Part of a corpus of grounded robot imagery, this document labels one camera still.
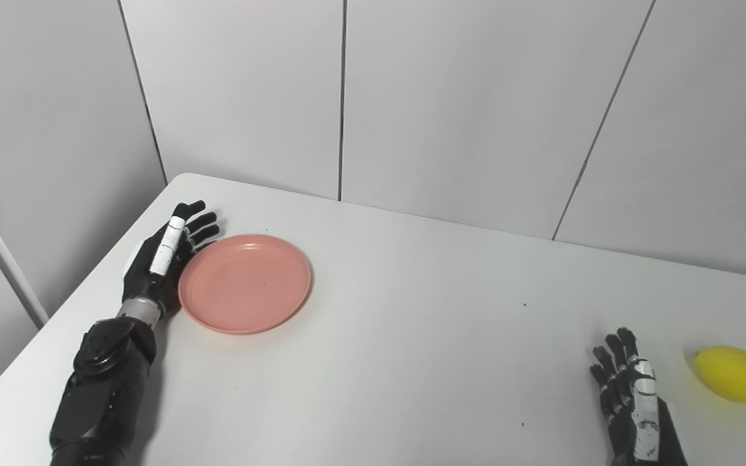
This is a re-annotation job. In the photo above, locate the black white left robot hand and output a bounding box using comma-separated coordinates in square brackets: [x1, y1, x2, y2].
[122, 200, 221, 318]

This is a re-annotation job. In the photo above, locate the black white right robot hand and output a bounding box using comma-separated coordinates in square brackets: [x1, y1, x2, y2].
[590, 327, 688, 466]

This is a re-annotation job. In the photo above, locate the yellow lemon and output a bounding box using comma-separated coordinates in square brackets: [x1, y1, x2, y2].
[694, 346, 746, 404]

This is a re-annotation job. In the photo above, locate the pink round plate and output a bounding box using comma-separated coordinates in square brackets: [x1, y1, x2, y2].
[178, 234, 313, 336]

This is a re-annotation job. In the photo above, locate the white metal frame bar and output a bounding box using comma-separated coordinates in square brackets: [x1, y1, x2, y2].
[0, 165, 50, 329]

